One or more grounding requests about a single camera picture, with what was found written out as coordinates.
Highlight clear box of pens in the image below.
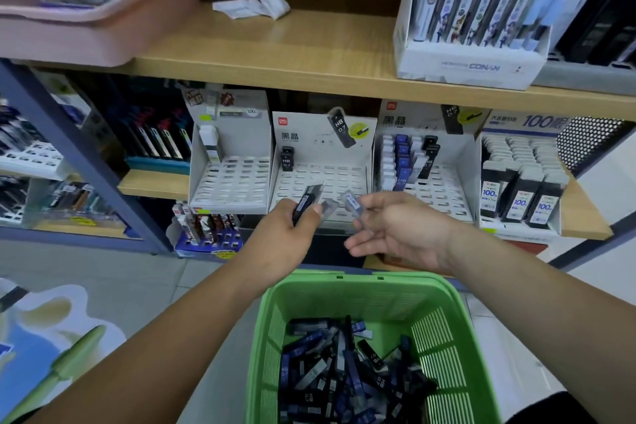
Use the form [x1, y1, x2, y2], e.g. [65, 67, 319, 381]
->
[22, 179, 125, 232]

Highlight person's left hand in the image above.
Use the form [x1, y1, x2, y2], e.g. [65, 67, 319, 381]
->
[238, 197, 325, 291]

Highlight white stationery display rack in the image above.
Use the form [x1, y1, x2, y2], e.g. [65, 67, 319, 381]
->
[0, 100, 70, 182]

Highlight person's black trousers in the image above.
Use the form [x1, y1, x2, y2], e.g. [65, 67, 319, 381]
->
[506, 390, 598, 424]

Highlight person's right hand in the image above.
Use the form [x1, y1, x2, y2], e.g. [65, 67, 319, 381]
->
[344, 191, 464, 274]

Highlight black pencil lead case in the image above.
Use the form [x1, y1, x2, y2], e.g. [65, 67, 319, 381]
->
[291, 184, 324, 227]

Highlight clear blue-label lead case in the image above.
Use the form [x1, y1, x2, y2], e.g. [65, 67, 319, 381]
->
[340, 189, 366, 219]

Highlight pink plastic tray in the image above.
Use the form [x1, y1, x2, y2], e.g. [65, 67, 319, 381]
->
[0, 0, 200, 68]

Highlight white display box with holes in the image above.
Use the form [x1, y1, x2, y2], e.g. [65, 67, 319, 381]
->
[188, 88, 272, 216]

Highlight group of blue white cases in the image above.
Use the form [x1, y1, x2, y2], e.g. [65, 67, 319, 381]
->
[380, 134, 428, 192]

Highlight green plastic basket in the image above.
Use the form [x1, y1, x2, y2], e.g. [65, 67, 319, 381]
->
[244, 269, 501, 424]

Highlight white display box red logo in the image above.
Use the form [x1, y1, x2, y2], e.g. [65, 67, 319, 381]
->
[372, 99, 492, 225]

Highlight pile of pencil lead cases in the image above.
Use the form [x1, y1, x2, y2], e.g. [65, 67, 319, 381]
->
[277, 315, 439, 424]

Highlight grey tray of black pens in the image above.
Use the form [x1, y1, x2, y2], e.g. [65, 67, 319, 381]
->
[531, 0, 636, 97]

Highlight colourful floor mat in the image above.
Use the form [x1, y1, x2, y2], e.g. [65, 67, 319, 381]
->
[0, 278, 128, 424]

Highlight white pencil lead case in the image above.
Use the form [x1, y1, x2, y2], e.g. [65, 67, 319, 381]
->
[199, 124, 223, 164]

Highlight rows of grey-capped lead cases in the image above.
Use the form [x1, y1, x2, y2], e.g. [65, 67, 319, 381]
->
[480, 134, 569, 231]

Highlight teal tray of dark pens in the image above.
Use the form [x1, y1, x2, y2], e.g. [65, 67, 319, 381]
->
[105, 105, 193, 175]

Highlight black lead case pair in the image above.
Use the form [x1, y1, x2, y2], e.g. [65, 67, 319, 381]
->
[418, 135, 441, 180]

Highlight white pen display box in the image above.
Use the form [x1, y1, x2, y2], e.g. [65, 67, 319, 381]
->
[393, 0, 553, 91]

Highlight person's right forearm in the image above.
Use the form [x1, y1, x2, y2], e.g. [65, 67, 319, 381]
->
[446, 222, 636, 424]

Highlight white display box black print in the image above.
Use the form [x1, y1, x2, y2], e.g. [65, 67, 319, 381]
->
[269, 110, 379, 225]

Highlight black mesh container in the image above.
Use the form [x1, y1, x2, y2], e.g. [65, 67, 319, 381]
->
[556, 116, 636, 177]

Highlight blue metal shelf post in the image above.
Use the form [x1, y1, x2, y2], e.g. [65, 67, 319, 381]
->
[0, 58, 172, 255]

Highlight blue box of small stationery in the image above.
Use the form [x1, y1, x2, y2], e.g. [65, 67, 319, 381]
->
[169, 202, 245, 261]

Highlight white display box blue print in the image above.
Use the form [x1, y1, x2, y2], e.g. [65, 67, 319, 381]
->
[478, 110, 573, 244]

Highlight person's left forearm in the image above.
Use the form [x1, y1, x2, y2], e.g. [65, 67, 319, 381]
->
[22, 260, 271, 424]

